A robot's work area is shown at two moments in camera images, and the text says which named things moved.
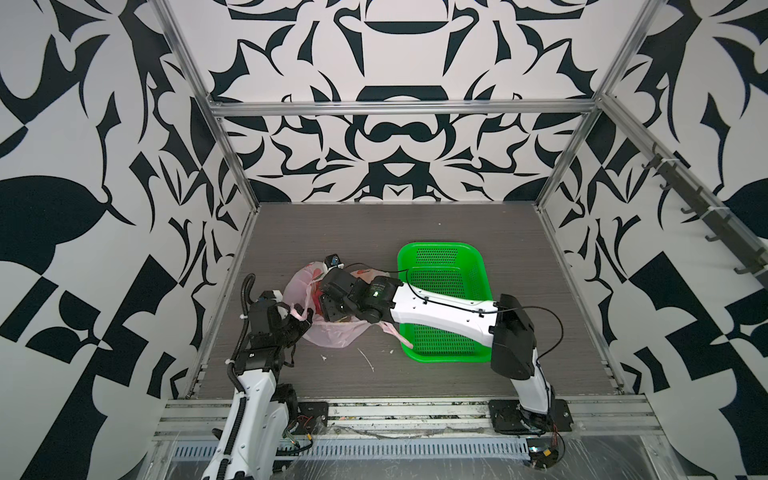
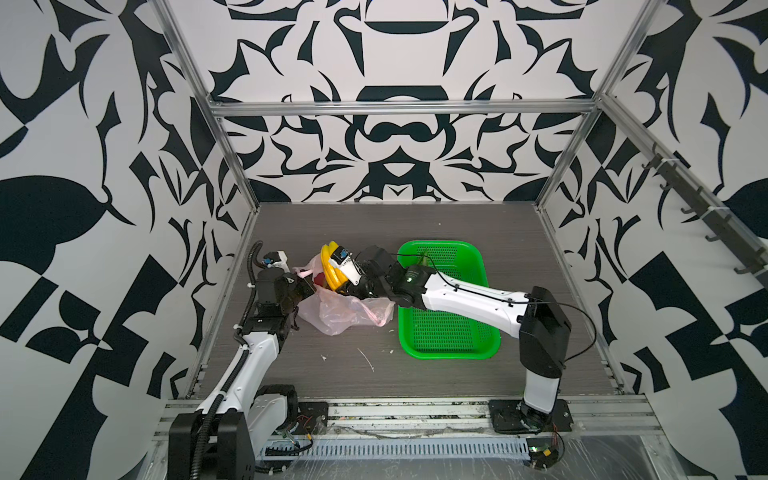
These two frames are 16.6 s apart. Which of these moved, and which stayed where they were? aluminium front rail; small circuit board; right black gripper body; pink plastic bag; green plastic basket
Moved: pink plastic bag; right black gripper body
Stayed: green plastic basket; small circuit board; aluminium front rail
